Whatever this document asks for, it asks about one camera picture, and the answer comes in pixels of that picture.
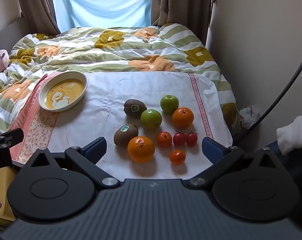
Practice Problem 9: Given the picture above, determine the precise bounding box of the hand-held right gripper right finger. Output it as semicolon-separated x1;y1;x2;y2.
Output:
188;137;284;190

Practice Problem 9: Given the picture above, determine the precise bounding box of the white cloth with pink border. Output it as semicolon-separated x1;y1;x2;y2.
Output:
8;72;233;179

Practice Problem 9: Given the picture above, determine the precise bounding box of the brown kiwi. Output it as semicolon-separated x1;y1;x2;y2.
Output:
123;99;147;117
113;124;139;146

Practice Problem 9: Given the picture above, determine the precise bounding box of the large orange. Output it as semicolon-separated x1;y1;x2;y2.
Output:
127;136;156;163
172;107;194;129

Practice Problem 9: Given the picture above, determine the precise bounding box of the green apple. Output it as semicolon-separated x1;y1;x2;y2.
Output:
140;109;163;130
160;95;179;114

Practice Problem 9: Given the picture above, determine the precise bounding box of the duck print plate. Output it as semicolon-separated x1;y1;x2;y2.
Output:
38;71;88;112

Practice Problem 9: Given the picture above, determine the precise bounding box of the small tangerine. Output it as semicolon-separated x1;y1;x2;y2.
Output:
157;131;173;148
169;150;186;166

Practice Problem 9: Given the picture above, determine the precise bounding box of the grey bed frame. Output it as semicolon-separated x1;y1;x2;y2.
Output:
0;17;24;46

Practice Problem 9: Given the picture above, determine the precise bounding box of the person's white garment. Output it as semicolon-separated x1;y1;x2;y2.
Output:
276;40;302;155

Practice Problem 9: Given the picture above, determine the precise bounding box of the brown curtain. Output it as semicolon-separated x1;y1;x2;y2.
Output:
14;0;62;35
151;0;218;48

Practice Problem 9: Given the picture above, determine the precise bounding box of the yellow box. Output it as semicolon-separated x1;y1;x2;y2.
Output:
0;166;16;227

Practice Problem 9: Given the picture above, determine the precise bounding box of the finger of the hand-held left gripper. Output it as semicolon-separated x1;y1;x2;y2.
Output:
0;128;24;147

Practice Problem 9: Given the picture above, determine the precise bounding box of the red cherry tomato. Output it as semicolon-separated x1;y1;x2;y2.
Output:
185;130;199;147
173;129;186;146

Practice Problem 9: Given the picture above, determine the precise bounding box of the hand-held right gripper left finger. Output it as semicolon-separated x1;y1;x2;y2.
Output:
23;137;121;191

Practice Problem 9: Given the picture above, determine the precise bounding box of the floral striped blanket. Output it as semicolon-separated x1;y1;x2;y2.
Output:
0;22;241;135

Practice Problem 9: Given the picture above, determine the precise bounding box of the white plastic bag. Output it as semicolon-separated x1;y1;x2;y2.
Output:
238;105;261;130

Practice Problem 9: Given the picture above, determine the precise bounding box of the light blue window cloth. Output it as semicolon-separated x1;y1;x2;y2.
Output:
51;0;153;34

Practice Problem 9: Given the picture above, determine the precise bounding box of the black cable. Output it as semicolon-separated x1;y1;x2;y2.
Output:
232;56;302;142

